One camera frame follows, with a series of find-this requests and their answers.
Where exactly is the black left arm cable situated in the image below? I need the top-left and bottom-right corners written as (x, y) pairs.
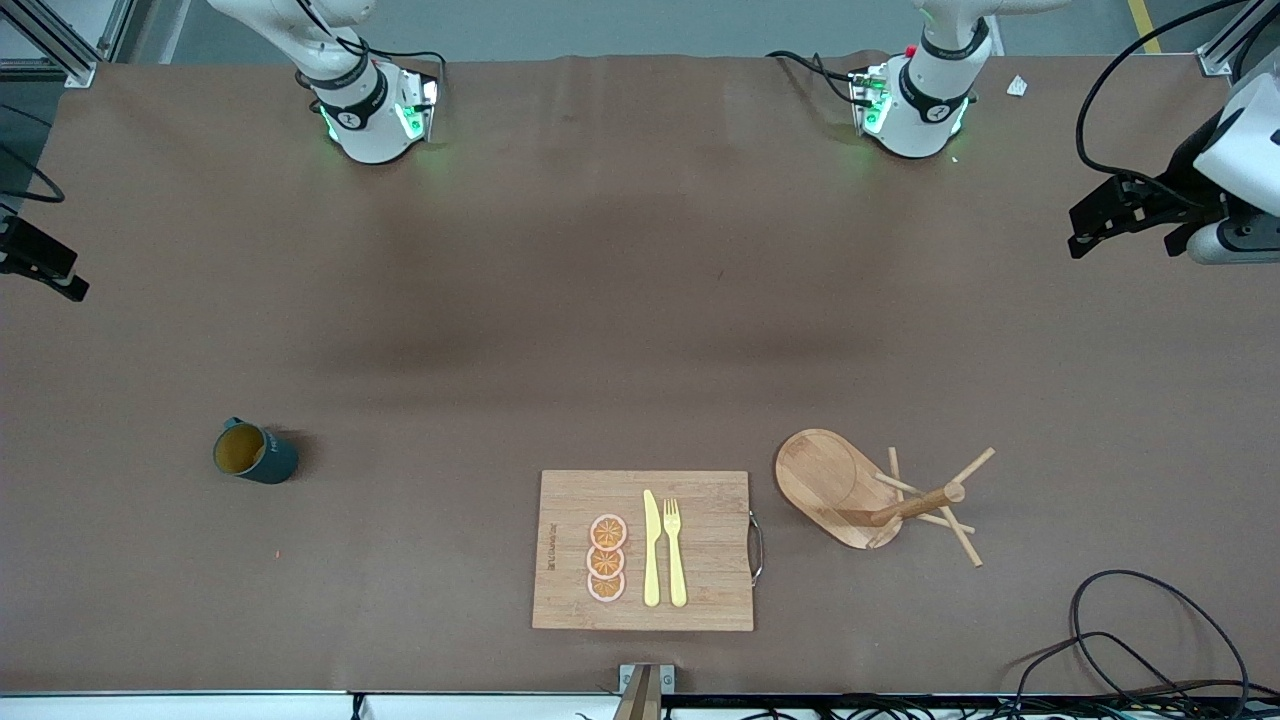
top-left (1074, 0), bottom-right (1251, 211)

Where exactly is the black left base cable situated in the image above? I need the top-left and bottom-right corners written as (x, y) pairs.
top-left (766, 50), bottom-right (866, 106)

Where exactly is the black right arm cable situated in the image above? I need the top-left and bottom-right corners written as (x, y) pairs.
top-left (0, 145), bottom-right (67, 205)

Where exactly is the brown table mat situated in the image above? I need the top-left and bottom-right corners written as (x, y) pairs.
top-left (0, 52), bottom-right (1280, 697)

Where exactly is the black base cable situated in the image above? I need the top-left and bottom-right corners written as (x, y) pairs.
top-left (362, 42), bottom-right (448, 106)
top-left (766, 50), bottom-right (866, 106)

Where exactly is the wooden mug rack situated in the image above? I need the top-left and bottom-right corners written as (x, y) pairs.
top-left (774, 428), bottom-right (997, 569)

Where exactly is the black looped floor cable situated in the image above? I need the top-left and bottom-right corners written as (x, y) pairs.
top-left (1070, 570), bottom-right (1251, 706)

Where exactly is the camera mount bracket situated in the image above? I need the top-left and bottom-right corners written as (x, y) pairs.
top-left (612, 663), bottom-right (676, 720)

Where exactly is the bamboo cutting board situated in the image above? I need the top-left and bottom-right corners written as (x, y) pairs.
top-left (531, 470), bottom-right (766, 633)

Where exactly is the yellow plastic fork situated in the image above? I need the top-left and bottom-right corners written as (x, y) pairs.
top-left (663, 498), bottom-right (689, 609)

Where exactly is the aluminium frame post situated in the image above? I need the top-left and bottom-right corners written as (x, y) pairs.
top-left (1198, 0), bottom-right (1280, 77)
top-left (0, 0), bottom-right (136, 89)

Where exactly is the black right base cable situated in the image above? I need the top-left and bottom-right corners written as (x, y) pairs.
top-left (362, 42), bottom-right (448, 106)

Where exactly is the dark green mug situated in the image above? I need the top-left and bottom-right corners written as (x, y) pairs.
top-left (213, 417), bottom-right (300, 486)

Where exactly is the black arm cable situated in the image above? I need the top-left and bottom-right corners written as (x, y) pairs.
top-left (1074, 0), bottom-right (1251, 211)
top-left (0, 145), bottom-right (67, 205)

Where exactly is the yellow plastic knife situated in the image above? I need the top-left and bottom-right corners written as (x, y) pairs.
top-left (642, 489), bottom-right (663, 608)

